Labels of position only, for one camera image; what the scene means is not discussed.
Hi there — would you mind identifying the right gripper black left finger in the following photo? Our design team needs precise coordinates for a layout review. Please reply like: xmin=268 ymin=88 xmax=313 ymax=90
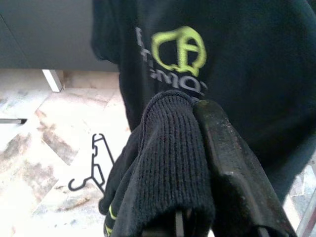
xmin=116 ymin=90 xmax=216 ymax=237

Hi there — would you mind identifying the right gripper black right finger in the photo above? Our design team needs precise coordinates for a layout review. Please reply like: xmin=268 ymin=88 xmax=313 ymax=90
xmin=196 ymin=99 xmax=297 ymax=237

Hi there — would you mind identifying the black shirt with green logo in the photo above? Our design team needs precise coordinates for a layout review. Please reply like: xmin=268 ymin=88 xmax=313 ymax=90
xmin=90 ymin=0 xmax=316 ymax=210

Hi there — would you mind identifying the silver clothes rack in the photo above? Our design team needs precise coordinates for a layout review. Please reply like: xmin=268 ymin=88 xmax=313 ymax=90
xmin=0 ymin=118 xmax=28 ymax=124

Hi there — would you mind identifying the black TV cabinet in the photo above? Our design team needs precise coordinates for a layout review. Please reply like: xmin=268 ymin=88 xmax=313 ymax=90
xmin=0 ymin=0 xmax=122 ymax=92

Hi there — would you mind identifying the black wire hanger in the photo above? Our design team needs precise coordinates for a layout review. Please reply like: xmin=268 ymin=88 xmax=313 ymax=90
xmin=68 ymin=133 xmax=116 ymax=196

